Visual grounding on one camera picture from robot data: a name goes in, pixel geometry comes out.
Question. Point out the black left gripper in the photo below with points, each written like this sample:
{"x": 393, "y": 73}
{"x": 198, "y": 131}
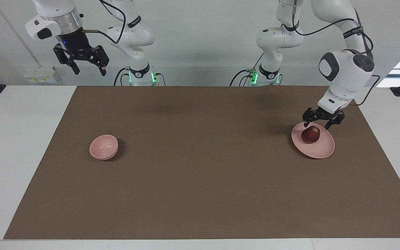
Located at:
{"x": 328, "y": 114}

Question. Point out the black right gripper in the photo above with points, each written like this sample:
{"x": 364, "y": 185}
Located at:
{"x": 75, "y": 43}

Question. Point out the dark red apple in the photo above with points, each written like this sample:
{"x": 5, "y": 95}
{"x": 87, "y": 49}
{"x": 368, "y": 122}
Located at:
{"x": 311, "y": 135}

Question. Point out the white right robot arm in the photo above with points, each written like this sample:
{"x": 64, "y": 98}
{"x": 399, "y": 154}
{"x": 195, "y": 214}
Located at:
{"x": 137, "y": 34}

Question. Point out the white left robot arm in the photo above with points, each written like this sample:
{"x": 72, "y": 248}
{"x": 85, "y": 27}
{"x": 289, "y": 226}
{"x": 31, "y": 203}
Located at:
{"x": 346, "y": 69}

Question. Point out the pink plate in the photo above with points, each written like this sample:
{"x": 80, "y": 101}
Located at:
{"x": 316, "y": 150}

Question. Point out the pink bowl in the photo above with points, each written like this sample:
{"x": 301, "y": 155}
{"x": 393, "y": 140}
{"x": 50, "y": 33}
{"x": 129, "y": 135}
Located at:
{"x": 103, "y": 147}

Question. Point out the brown table mat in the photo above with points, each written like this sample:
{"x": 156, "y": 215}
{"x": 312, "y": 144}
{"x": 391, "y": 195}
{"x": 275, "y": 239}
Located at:
{"x": 200, "y": 173}

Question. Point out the white wall socket box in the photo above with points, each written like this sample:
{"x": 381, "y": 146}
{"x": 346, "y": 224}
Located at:
{"x": 42, "y": 75}

